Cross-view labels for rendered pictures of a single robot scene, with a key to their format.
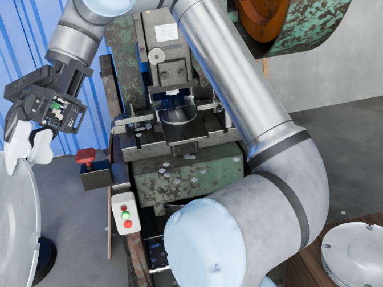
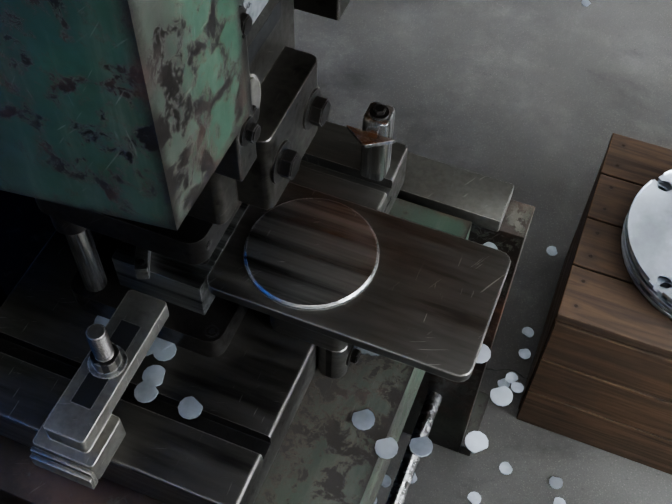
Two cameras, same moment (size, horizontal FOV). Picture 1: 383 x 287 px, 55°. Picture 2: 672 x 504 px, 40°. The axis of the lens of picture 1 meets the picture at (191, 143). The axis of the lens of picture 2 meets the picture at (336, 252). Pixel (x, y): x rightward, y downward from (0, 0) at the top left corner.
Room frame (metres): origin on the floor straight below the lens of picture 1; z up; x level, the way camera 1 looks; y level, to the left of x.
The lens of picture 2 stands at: (0.91, 0.45, 1.48)
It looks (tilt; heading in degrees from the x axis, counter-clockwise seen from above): 55 degrees down; 299
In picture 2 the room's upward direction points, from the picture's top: 1 degrees clockwise
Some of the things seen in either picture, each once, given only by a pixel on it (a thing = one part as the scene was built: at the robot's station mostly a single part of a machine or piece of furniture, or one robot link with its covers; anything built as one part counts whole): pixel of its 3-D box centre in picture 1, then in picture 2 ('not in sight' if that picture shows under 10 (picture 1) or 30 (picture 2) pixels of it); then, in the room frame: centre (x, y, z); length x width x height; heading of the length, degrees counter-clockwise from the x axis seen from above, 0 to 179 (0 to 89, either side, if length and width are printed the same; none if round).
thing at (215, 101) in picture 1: (216, 100); not in sight; (1.32, -0.12, 0.76); 0.17 x 0.06 x 0.10; 98
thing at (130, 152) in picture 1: (176, 126); (200, 272); (1.29, 0.05, 0.68); 0.45 x 0.30 x 0.06; 98
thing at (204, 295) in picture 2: (174, 107); (195, 226); (1.29, 0.05, 0.76); 0.15 x 0.09 x 0.05; 98
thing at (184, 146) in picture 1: (183, 137); (358, 305); (1.12, 0.03, 0.72); 0.25 x 0.14 x 0.14; 8
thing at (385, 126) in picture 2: (227, 114); (377, 140); (1.19, -0.14, 0.75); 0.03 x 0.03 x 0.10; 8
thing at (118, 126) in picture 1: (130, 115); (101, 369); (1.27, 0.22, 0.76); 0.17 x 0.06 x 0.10; 98
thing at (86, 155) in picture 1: (88, 163); not in sight; (1.02, 0.34, 0.72); 0.07 x 0.06 x 0.08; 8
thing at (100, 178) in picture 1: (101, 187); not in sight; (1.02, 0.33, 0.62); 0.10 x 0.06 x 0.20; 98
